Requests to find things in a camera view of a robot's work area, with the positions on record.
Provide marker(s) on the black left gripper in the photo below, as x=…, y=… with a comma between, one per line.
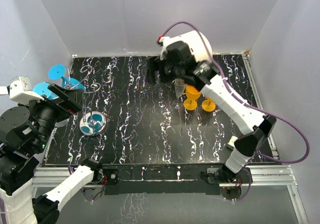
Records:
x=74, y=97

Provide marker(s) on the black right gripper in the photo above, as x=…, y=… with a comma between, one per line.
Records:
x=153, y=65

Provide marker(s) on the clear wine glass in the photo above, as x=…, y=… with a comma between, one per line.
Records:
x=179, y=90

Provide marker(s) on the yellow wine glass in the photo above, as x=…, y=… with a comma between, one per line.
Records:
x=192, y=95
x=208, y=105

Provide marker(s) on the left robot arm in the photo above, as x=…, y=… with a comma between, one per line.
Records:
x=24, y=132

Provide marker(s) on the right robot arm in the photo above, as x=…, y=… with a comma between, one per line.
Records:
x=255, y=125

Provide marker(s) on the chrome wine glass rack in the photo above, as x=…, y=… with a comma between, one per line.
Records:
x=92, y=122

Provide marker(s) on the blue wine glass near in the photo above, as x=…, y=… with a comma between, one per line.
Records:
x=42, y=89

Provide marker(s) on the blue wine glass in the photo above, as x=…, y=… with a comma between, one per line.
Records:
x=42, y=89
x=59, y=71

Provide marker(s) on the blue wine glass far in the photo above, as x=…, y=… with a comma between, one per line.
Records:
x=59, y=71

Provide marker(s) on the round white drawer cabinet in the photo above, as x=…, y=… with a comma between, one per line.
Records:
x=197, y=43

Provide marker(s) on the small yellow white box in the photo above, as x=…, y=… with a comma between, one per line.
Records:
x=231, y=142

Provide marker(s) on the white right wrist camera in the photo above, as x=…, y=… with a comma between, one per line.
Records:
x=164, y=42

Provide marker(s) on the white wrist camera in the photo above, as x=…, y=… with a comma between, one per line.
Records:
x=20, y=91
x=164, y=42

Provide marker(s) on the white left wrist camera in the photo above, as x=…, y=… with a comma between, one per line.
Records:
x=20, y=91

